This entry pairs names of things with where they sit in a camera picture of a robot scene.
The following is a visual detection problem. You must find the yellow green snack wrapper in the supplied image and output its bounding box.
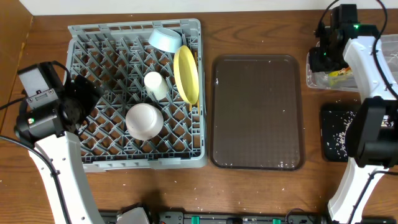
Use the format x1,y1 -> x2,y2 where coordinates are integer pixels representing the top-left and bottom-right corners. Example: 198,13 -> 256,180
328,67 -> 353,77

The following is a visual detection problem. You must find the pink bowl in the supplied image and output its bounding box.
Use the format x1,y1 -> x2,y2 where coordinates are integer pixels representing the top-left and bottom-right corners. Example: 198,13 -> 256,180
126,103 -> 164,141

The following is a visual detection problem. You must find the cream plastic cup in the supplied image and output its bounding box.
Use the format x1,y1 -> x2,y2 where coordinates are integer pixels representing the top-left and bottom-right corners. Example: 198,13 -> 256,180
144,72 -> 169,100

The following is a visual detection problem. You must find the light blue bowl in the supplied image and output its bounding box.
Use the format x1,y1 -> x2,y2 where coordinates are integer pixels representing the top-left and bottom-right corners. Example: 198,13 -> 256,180
148,27 -> 183,53

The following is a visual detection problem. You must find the yellow plate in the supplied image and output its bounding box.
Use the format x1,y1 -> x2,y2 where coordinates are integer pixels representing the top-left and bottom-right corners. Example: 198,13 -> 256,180
174,45 -> 199,105

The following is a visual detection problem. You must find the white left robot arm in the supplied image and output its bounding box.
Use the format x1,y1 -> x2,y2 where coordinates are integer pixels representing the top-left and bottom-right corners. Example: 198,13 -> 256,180
14,61 -> 104,223

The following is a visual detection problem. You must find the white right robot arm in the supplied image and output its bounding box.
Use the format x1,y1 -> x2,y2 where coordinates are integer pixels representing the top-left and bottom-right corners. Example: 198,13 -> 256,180
308,3 -> 397,223

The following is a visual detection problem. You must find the clear plastic bin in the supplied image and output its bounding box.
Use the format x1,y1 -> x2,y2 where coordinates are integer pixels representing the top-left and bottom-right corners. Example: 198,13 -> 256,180
306,34 -> 397,92

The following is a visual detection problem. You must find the black plastic bin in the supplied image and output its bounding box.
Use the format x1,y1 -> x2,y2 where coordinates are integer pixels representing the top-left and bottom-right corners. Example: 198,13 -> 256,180
320,103 -> 360,162

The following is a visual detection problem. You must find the gray dish rack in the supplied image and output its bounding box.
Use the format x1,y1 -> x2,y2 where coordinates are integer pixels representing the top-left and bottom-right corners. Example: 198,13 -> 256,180
66,18 -> 207,172

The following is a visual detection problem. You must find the dark brown tray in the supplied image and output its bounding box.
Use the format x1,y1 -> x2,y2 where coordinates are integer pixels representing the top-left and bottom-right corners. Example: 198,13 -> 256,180
210,54 -> 305,171

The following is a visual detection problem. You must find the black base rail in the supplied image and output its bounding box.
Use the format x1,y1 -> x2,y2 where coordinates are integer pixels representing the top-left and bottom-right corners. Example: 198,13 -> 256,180
99,210 -> 327,224

